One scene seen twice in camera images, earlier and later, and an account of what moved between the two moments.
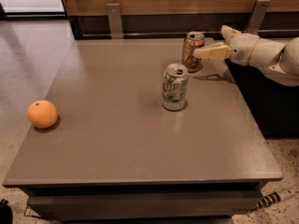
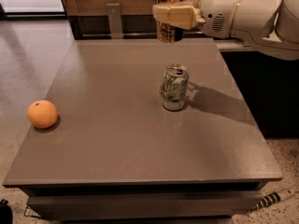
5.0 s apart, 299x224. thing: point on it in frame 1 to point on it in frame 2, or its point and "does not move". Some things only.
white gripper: x=242 y=49 to x=217 y=12
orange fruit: x=42 y=114 does not move
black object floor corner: x=6 y=213 does not move
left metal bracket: x=115 y=21 does not move
